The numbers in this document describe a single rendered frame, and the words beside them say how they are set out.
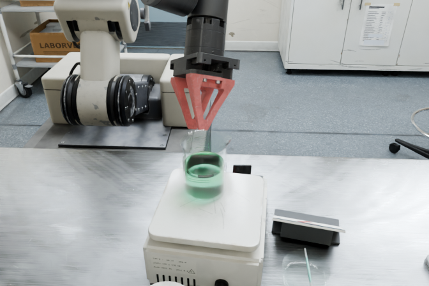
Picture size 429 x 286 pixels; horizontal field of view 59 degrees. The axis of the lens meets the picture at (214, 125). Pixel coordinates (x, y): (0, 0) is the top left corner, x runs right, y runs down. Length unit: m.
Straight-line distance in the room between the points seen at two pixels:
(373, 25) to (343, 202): 2.44
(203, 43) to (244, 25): 2.90
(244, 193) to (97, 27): 0.91
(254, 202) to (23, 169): 0.42
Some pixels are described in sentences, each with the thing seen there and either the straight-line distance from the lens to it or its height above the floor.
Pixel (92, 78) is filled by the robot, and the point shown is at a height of 0.66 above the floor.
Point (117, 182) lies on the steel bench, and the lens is 0.63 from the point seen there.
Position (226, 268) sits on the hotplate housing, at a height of 0.81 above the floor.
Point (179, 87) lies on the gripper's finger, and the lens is 0.55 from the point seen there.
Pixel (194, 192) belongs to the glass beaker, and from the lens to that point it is 0.44.
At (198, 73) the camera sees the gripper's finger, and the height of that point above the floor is 0.95.
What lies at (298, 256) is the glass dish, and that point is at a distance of 0.51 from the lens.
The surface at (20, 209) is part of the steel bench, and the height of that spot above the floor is 0.75.
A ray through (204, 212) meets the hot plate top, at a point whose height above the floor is 0.84.
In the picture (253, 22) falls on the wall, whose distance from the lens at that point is 3.41.
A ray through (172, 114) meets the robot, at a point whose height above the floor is 0.43.
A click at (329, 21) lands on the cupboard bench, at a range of 2.89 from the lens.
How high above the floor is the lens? 1.14
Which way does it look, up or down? 30 degrees down
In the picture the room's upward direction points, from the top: straight up
